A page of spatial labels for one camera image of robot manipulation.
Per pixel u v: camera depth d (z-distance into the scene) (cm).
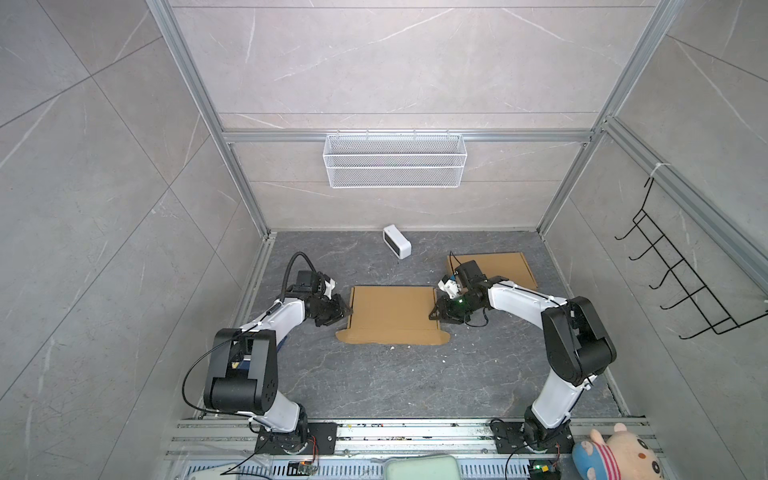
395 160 101
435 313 88
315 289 76
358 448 73
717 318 59
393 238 108
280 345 90
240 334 47
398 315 90
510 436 73
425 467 68
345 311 84
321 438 73
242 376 45
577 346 48
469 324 80
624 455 65
